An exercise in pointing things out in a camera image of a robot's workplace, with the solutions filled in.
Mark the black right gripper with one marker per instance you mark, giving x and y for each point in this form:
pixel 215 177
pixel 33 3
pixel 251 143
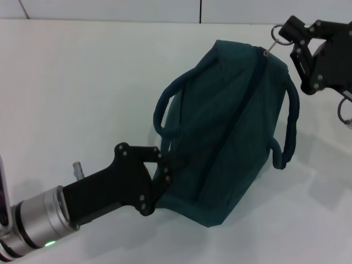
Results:
pixel 335 60

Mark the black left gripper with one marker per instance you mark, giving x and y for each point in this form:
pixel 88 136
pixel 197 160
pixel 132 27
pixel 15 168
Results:
pixel 110 187

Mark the dark teal fabric lunch bag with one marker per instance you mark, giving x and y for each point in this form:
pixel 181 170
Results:
pixel 225 132

